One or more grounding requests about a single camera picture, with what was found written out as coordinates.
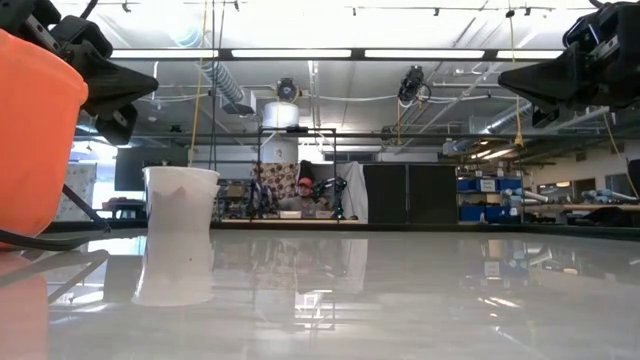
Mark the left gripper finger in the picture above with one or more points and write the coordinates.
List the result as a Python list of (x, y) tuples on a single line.
[(120, 82)]

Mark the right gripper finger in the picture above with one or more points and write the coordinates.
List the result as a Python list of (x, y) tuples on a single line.
[(545, 80)]

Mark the large orange halloween bucket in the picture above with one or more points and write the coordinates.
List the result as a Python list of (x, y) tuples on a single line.
[(35, 150)]

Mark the black background robot arm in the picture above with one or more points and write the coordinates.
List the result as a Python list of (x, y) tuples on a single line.
[(260, 197), (335, 192)]

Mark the black monitor screen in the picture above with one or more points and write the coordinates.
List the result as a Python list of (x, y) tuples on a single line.
[(150, 165)]

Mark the white floral curtain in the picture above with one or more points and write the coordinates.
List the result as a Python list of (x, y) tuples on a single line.
[(80, 185)]

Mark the white plastic bucket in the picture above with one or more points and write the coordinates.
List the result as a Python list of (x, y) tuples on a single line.
[(180, 200)]

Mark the black fan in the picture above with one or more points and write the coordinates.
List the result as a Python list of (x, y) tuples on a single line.
[(412, 82)]

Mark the blue storage bins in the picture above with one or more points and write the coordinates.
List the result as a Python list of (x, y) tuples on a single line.
[(487, 200)]

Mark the white cylinder tank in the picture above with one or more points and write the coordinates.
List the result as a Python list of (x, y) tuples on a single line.
[(281, 114)]

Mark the black ceiling reel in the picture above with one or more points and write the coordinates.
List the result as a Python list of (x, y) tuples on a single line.
[(286, 89)]

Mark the black partition panel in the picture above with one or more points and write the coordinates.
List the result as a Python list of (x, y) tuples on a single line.
[(410, 194)]

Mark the brown polka-dot cloth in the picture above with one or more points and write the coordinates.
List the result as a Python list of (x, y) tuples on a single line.
[(277, 175)]

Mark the black cloth drape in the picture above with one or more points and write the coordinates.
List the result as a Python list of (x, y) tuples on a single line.
[(306, 169)]

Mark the person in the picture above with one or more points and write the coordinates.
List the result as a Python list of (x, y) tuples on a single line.
[(302, 200)]

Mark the white cloth drape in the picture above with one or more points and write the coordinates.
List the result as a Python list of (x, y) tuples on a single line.
[(356, 195)]

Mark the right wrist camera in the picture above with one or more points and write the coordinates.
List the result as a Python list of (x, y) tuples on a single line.
[(545, 117)]

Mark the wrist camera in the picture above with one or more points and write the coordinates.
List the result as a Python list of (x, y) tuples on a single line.
[(545, 117), (117, 125)]

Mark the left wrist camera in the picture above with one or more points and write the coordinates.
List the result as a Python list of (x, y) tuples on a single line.
[(117, 125)]

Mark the silver air duct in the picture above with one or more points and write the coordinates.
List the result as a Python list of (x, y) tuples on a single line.
[(515, 117)]

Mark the ribbed silver duct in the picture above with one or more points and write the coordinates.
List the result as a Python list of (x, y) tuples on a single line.
[(222, 82)]

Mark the black overhead frame bar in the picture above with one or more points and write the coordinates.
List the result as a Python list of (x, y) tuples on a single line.
[(350, 53)]

